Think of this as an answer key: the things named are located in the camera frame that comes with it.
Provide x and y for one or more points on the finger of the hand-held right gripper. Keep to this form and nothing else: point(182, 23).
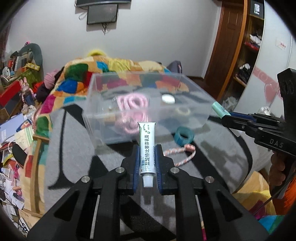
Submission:
point(249, 115)
point(238, 124)

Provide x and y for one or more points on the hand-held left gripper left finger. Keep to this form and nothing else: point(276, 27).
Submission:
point(137, 168)

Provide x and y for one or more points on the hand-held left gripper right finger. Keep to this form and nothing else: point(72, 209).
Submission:
point(159, 169)

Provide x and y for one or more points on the white ointment tube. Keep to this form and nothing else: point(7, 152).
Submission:
point(147, 150)

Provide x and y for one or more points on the mint green small tube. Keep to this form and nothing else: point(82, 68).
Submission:
point(220, 109)

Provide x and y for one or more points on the clear plastic box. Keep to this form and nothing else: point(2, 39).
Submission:
point(104, 97)

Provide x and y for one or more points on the person's right hand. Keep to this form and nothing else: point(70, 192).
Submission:
point(276, 169)

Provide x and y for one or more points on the teal tape roll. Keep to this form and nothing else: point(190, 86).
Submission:
point(184, 137)

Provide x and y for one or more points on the grey black patterned blanket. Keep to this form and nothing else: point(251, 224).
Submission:
point(76, 150)

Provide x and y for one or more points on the white pink wardrobe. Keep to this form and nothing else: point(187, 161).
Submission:
point(275, 58)

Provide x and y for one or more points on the wooden shelf unit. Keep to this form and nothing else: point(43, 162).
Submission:
point(249, 51)

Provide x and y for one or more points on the white round cap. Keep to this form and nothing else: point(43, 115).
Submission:
point(168, 98)

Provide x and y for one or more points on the brown wooden door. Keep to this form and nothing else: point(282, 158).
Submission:
point(225, 39)

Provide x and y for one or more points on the grey purple pillow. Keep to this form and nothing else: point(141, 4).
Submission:
point(174, 66)

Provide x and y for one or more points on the black printed box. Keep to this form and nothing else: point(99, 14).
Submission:
point(257, 8)

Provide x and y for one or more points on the colourful patchwork quilt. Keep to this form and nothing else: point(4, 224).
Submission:
point(69, 81)

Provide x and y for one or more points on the pink knitted hat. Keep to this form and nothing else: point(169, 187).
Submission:
point(50, 80)

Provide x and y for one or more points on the pile of papers and books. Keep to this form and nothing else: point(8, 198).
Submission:
point(16, 143)

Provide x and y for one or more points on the rabbit toy figure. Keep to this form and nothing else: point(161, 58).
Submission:
point(27, 91)

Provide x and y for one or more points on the red box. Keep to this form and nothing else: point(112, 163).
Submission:
point(9, 92)

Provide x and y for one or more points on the grey green chair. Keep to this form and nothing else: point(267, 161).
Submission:
point(30, 55)

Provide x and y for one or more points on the wall-mounted black screen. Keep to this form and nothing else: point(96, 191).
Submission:
point(103, 14)

